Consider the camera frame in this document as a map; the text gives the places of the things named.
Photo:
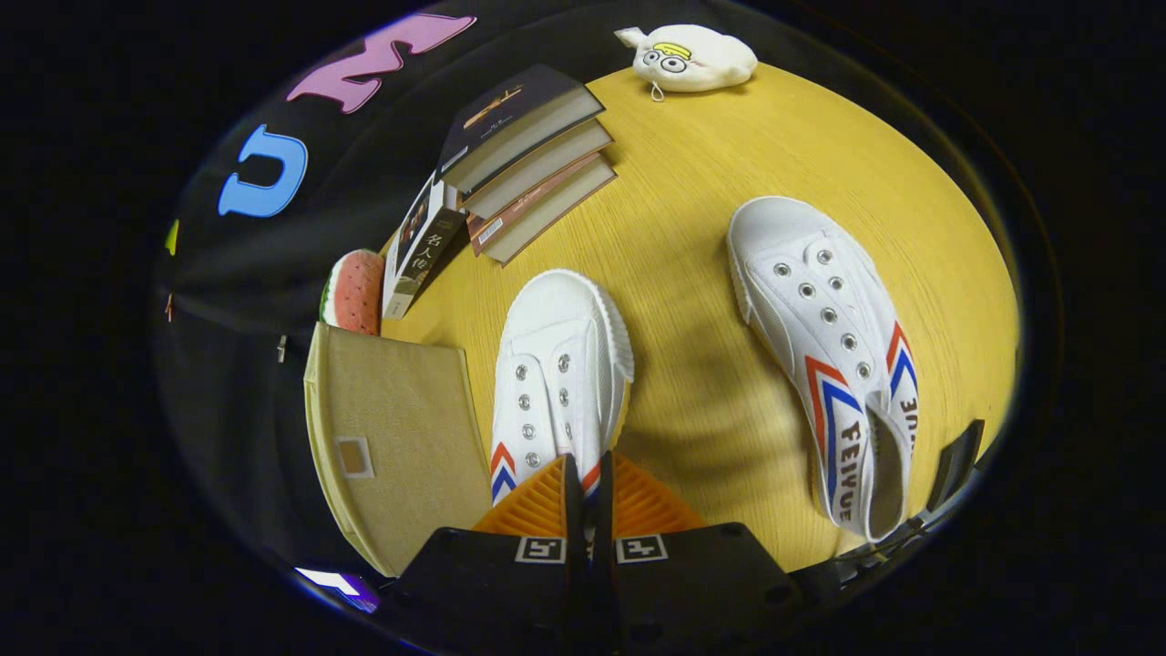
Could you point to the small lit screen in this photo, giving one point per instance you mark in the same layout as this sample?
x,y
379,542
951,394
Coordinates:
x,y
337,588

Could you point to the white portrait cover book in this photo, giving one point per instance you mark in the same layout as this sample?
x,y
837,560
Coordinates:
x,y
424,246

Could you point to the black cover book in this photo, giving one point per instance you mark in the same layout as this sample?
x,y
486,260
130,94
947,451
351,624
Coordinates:
x,y
510,105

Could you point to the watermelon slice toy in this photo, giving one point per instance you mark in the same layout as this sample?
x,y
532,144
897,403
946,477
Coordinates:
x,y
355,292

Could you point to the white canvas shoe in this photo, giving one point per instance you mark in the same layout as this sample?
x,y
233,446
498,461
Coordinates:
x,y
802,264
560,337

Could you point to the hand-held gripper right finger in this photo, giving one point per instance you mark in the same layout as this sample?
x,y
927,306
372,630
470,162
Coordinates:
x,y
604,510

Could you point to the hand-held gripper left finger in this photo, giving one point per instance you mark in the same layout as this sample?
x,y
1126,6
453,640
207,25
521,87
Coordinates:
x,y
572,501

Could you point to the white plush toy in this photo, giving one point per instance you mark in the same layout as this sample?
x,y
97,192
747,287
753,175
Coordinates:
x,y
701,59

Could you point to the beige fabric storage box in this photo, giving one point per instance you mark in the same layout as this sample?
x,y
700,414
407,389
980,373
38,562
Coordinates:
x,y
401,428

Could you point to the brown spine book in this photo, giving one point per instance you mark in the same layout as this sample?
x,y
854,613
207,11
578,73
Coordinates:
x,y
547,169

